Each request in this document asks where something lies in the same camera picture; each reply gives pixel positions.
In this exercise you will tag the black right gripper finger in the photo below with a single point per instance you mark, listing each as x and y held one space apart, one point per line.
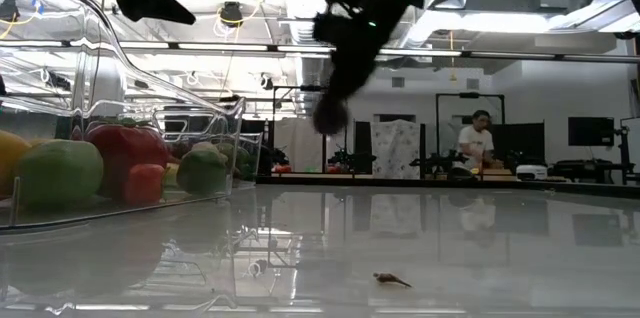
350 75

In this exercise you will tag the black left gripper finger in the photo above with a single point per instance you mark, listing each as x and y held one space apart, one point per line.
150 3

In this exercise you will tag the red bell pepper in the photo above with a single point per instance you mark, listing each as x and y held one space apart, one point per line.
125 148

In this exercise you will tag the green round produce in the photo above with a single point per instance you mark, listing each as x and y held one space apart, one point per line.
202 175

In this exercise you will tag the orange pepper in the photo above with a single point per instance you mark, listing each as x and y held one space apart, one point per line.
144 183

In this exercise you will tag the green bell pepper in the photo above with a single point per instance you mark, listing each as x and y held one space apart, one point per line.
57 173

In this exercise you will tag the yellow corn cob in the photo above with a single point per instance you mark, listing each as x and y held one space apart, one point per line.
12 163

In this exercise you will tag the white patterned cloth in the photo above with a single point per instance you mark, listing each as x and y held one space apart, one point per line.
395 148

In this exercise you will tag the black overhead light bar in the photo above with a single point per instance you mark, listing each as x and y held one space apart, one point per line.
225 48

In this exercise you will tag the plain white sheet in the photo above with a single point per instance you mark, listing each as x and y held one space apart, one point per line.
297 145

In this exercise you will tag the large clear plastic basket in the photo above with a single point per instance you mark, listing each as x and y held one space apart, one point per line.
75 83

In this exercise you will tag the clear glass bowl right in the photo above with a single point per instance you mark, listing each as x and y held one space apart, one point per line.
252 158

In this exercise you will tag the person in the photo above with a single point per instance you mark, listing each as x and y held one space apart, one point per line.
475 145

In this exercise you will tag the black partition panel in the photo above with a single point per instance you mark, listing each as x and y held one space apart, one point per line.
525 140

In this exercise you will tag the white box device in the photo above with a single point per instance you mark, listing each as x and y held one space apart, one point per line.
531 173

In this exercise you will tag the small brown dried stem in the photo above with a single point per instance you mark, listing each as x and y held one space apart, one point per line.
387 278

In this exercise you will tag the dark background workbench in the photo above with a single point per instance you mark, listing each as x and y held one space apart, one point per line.
590 168

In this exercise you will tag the black background equipment stand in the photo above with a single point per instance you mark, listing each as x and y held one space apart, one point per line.
625 153

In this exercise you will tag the silver ribbed ventilation duct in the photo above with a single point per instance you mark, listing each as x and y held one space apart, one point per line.
300 33

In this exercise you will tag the black metal frame stand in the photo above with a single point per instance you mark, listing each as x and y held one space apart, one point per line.
470 95
280 108

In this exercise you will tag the black overhead camera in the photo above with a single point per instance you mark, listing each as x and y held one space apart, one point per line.
231 14

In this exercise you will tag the black wall monitor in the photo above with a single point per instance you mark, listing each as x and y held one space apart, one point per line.
591 132

